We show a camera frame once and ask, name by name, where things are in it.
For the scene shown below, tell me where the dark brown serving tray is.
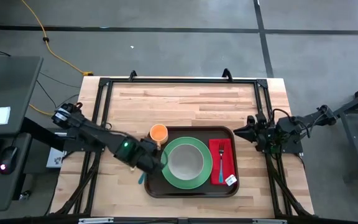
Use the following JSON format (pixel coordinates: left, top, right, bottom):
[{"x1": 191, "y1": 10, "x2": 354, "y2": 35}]
[{"x1": 144, "y1": 126, "x2": 240, "y2": 199}]

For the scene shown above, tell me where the grey metal stand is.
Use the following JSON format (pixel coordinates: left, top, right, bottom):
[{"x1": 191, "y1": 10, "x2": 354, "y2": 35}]
[{"x1": 323, "y1": 79, "x2": 358, "y2": 181}]

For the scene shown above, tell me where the green plate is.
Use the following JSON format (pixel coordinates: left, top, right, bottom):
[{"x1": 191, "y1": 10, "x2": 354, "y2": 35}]
[{"x1": 161, "y1": 136, "x2": 213, "y2": 190}]

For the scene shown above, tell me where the black support bar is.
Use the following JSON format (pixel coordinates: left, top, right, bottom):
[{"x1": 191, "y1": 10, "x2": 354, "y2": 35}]
[{"x1": 22, "y1": 116, "x2": 68, "y2": 150}]

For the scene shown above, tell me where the black computer mouse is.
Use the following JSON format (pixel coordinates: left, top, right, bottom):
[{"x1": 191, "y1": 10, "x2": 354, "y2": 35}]
[{"x1": 0, "y1": 146, "x2": 19, "y2": 175}]

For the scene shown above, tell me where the grey desk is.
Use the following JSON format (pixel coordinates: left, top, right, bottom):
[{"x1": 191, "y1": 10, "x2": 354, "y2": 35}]
[{"x1": 0, "y1": 55, "x2": 44, "y2": 212}]

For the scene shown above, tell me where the yellow extension cord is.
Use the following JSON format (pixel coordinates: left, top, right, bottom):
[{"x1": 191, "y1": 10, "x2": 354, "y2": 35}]
[
  {"x1": 29, "y1": 104, "x2": 55, "y2": 118},
  {"x1": 20, "y1": 0, "x2": 94, "y2": 77}
]

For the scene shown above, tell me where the white printed box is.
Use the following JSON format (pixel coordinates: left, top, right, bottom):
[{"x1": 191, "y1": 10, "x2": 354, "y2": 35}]
[{"x1": 46, "y1": 146, "x2": 67, "y2": 169}]

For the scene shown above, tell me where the red cloth napkin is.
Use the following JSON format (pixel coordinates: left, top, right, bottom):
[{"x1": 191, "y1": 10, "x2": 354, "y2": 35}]
[{"x1": 208, "y1": 138, "x2": 238, "y2": 187}]

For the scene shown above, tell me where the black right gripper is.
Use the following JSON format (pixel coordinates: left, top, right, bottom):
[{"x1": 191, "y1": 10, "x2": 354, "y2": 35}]
[{"x1": 233, "y1": 112, "x2": 273, "y2": 153}]

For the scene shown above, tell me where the pale orange ribbed mug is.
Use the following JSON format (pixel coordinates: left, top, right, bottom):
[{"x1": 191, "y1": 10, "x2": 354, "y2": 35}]
[{"x1": 149, "y1": 123, "x2": 170, "y2": 149}]

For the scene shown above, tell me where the white ceramic bowl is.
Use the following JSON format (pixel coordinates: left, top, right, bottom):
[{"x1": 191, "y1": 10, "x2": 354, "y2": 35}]
[{"x1": 167, "y1": 143, "x2": 204, "y2": 180}]

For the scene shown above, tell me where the fork with teal handle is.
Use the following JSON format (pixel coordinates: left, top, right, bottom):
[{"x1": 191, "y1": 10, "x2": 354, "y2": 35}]
[{"x1": 218, "y1": 141, "x2": 226, "y2": 184}]

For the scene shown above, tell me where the silver metal bracket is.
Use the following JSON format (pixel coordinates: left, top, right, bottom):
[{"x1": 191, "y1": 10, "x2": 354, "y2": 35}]
[
  {"x1": 78, "y1": 217, "x2": 114, "y2": 224},
  {"x1": 252, "y1": 218, "x2": 288, "y2": 224}
]

